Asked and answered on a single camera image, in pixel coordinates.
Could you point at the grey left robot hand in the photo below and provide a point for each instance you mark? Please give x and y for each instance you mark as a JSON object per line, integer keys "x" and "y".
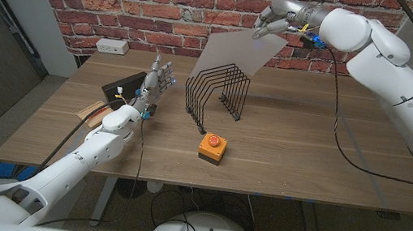
{"x": 150, "y": 82}

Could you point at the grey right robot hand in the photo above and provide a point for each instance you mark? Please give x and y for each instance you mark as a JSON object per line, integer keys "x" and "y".
{"x": 291, "y": 15}

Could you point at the white paper file sheet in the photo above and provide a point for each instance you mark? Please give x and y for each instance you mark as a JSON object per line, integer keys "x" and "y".
{"x": 236, "y": 50}

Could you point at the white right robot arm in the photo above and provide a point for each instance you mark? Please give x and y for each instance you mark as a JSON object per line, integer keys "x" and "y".
{"x": 399, "y": 87}

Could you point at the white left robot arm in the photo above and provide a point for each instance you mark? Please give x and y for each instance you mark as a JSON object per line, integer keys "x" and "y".
{"x": 72, "y": 165}

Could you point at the black rectangular box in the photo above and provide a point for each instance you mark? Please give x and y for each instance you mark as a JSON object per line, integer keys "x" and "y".
{"x": 123, "y": 84}

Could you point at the white power outlet strip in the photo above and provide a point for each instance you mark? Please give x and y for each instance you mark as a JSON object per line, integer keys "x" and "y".
{"x": 112, "y": 46}

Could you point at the brown cardboard piece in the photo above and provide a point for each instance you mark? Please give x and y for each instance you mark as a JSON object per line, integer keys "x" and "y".
{"x": 88, "y": 112}

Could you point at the red brick print backdrop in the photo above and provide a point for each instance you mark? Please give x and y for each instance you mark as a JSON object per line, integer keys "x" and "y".
{"x": 166, "y": 3}

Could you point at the orange emergency stop button box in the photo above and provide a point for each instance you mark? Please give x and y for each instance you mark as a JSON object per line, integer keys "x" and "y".
{"x": 211, "y": 149}

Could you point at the white round table column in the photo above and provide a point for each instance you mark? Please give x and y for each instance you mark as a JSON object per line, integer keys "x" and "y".
{"x": 155, "y": 187}

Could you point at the white table leg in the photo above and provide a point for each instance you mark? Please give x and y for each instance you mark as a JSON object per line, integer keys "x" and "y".
{"x": 102, "y": 202}

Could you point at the grey table leg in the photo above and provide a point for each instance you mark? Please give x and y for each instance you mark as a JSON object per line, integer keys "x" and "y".
{"x": 310, "y": 229}

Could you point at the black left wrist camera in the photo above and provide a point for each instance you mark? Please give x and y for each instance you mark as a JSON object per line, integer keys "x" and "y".
{"x": 151, "y": 109}

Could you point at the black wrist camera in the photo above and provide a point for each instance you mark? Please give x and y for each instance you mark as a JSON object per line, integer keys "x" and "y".
{"x": 151, "y": 109}
{"x": 311, "y": 42}

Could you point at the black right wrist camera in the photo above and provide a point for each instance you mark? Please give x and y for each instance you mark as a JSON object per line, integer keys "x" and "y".
{"x": 311, "y": 42}

